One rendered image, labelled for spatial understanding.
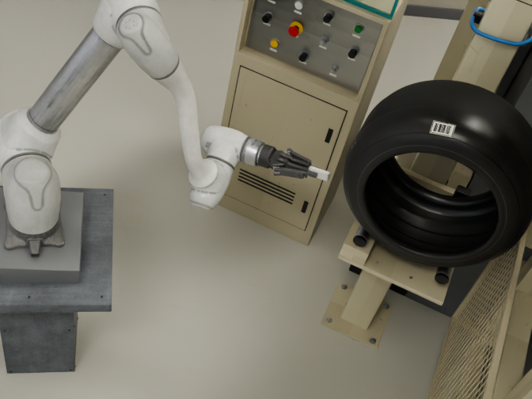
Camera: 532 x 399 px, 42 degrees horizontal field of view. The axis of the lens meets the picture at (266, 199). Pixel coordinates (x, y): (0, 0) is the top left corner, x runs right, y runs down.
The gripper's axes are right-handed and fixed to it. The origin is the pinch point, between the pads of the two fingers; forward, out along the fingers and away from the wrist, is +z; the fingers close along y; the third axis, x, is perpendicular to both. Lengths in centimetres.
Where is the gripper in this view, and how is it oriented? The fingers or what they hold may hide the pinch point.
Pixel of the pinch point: (318, 173)
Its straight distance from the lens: 227.3
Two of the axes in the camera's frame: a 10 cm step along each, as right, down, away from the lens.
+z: 9.2, 3.2, -2.5
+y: 4.0, -6.2, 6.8
